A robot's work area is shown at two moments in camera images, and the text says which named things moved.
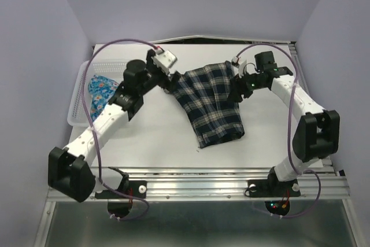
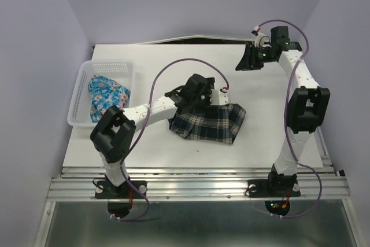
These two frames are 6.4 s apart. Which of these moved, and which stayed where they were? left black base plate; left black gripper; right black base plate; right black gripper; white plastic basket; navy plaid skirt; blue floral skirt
Moved: right black gripper; left black gripper; navy plaid skirt
Stayed: blue floral skirt; left black base plate; white plastic basket; right black base plate
